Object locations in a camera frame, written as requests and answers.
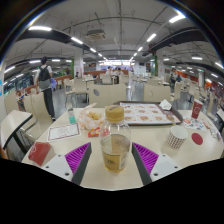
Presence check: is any red paper drink cup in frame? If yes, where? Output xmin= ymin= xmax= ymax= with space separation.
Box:
xmin=191 ymin=98 xmax=204 ymax=120

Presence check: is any brown food tray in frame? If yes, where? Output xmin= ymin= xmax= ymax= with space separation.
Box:
xmin=113 ymin=100 xmax=184 ymax=127

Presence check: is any ceiling air conditioner unit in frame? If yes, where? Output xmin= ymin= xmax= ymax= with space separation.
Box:
xmin=85 ymin=29 xmax=107 ymax=42

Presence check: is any red sauce sachet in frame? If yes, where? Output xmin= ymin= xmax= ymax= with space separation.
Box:
xmin=87 ymin=127 xmax=101 ymax=138

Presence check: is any beige chair with oval hole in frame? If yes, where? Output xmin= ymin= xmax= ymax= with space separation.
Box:
xmin=143 ymin=83 xmax=172 ymax=103
xmin=88 ymin=83 xmax=128 ymax=108

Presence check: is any colourful printed leaflet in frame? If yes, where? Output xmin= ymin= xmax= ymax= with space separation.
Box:
xmin=182 ymin=117 xmax=208 ymax=132

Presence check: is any red paper packet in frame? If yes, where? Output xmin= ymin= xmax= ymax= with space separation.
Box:
xmin=27 ymin=141 xmax=52 ymax=167

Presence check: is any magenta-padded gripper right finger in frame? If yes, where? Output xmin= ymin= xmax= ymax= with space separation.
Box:
xmin=131 ymin=142 xmax=183 ymax=186

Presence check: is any white card with red print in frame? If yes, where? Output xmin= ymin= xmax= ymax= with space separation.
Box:
xmin=46 ymin=123 xmax=82 ymax=143

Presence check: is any white red-dotted paper cup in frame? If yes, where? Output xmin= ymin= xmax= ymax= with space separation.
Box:
xmin=166 ymin=125 xmax=189 ymax=150

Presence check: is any group of beige chairs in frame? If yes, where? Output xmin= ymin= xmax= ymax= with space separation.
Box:
xmin=3 ymin=73 xmax=224 ymax=116

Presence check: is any white crumpled napkin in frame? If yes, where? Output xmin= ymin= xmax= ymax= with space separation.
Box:
xmin=158 ymin=98 xmax=173 ymax=111

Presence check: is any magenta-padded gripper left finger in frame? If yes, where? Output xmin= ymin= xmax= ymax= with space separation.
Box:
xmin=42 ymin=142 xmax=93 ymax=186

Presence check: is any beige black-edged neighbour table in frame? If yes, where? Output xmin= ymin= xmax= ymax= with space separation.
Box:
xmin=216 ymin=108 xmax=224 ymax=125
xmin=0 ymin=109 xmax=34 ymax=151

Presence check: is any person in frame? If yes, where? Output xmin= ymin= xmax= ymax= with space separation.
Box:
xmin=33 ymin=56 xmax=57 ymax=122
xmin=169 ymin=71 xmax=183 ymax=88

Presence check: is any flat round red coaster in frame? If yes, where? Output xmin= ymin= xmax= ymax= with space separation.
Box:
xmin=191 ymin=132 xmax=204 ymax=146

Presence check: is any group of ceiling lights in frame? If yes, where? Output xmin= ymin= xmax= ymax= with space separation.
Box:
xmin=3 ymin=13 xmax=224 ymax=88

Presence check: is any clear bottle with yellow drink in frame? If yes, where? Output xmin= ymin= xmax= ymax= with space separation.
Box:
xmin=99 ymin=104 xmax=132 ymax=174

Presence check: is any clear bag of fried food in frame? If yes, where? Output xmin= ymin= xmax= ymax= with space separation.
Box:
xmin=78 ymin=103 xmax=106 ymax=131

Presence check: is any small teal sanitizer bottle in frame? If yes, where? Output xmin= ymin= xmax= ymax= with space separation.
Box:
xmin=67 ymin=107 xmax=77 ymax=125

